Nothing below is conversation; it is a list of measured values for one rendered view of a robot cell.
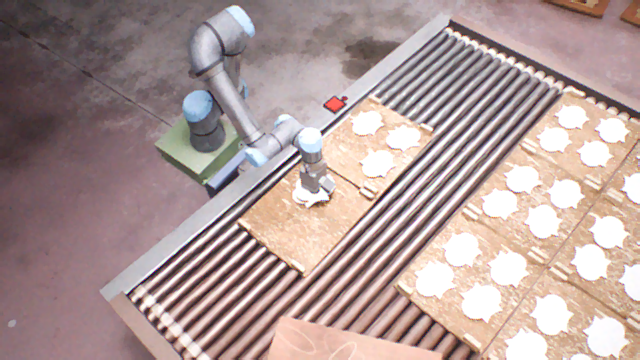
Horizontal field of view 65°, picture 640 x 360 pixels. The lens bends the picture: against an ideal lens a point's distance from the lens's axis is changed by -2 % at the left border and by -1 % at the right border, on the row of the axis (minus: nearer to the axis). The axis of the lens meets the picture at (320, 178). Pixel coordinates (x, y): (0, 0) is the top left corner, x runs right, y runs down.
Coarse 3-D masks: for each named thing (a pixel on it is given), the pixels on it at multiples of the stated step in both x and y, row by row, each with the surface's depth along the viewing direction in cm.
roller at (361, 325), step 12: (540, 120) 216; (528, 132) 212; (516, 144) 209; (504, 156) 206; (432, 240) 184; (420, 252) 182; (408, 264) 179; (384, 300) 171; (372, 312) 169; (360, 324) 167
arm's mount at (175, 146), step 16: (176, 128) 214; (160, 144) 209; (176, 144) 209; (224, 144) 209; (240, 144) 218; (176, 160) 207; (192, 160) 205; (208, 160) 204; (224, 160) 212; (192, 176) 208; (208, 176) 208
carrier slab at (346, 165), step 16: (352, 112) 220; (384, 112) 219; (336, 128) 215; (352, 128) 214; (384, 128) 214; (416, 128) 213; (336, 144) 210; (352, 144) 209; (368, 144) 209; (384, 144) 209; (336, 160) 205; (352, 160) 204; (400, 160) 204; (352, 176) 200
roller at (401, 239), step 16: (544, 80) 229; (480, 160) 205; (464, 176) 201; (448, 192) 196; (432, 208) 192; (416, 224) 188; (400, 240) 184; (384, 256) 181; (368, 272) 177; (352, 288) 174; (336, 304) 171; (320, 320) 168
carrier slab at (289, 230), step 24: (288, 192) 196; (336, 192) 196; (264, 216) 190; (288, 216) 190; (312, 216) 190; (336, 216) 189; (360, 216) 189; (264, 240) 184; (288, 240) 184; (312, 240) 184; (336, 240) 183; (288, 264) 179; (312, 264) 178
